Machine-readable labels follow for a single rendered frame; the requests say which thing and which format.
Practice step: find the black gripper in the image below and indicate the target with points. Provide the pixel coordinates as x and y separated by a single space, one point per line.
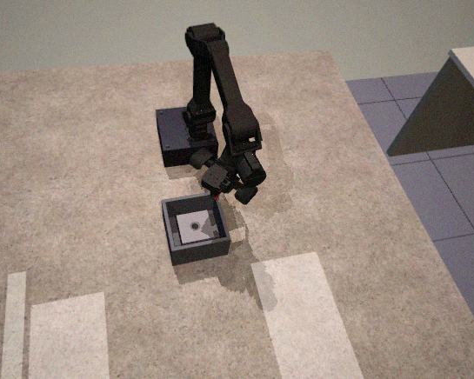
203 157

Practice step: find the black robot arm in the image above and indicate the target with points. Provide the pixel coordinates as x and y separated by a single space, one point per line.
210 50

